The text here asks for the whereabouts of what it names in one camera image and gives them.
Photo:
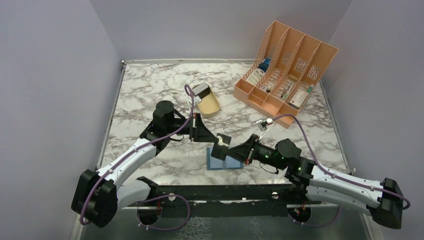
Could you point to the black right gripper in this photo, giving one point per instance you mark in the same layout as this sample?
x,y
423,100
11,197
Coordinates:
x,y
243,152

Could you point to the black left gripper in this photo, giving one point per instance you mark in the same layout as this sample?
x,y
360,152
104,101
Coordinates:
x,y
202,133

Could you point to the blue card holder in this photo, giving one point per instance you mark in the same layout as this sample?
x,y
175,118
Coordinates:
x,y
214,164

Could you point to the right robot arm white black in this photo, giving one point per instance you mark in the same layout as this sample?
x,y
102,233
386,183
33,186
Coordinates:
x,y
382,200

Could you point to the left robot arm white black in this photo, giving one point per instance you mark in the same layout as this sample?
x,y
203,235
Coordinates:
x,y
96,197

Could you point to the beige oval tray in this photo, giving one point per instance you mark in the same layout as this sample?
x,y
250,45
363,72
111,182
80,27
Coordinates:
x,y
209,106

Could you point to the small items in organizer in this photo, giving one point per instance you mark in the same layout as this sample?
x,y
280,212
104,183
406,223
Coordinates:
x,y
267,87

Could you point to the white box in organizer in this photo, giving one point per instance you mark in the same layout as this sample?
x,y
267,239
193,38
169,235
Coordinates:
x,y
255,77

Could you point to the red white medicine box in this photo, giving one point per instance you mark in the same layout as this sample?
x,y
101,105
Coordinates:
x,y
298,98

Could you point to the orange file organizer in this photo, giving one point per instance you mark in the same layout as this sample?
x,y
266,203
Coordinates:
x,y
298,61

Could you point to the blue bottle in organizer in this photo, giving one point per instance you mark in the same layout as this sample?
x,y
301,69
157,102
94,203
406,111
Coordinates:
x,y
264,65

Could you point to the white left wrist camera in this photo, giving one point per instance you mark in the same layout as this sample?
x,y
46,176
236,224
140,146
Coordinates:
x,y
200,92

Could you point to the black mounting rail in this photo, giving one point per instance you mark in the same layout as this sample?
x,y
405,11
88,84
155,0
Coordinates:
x,y
214,201

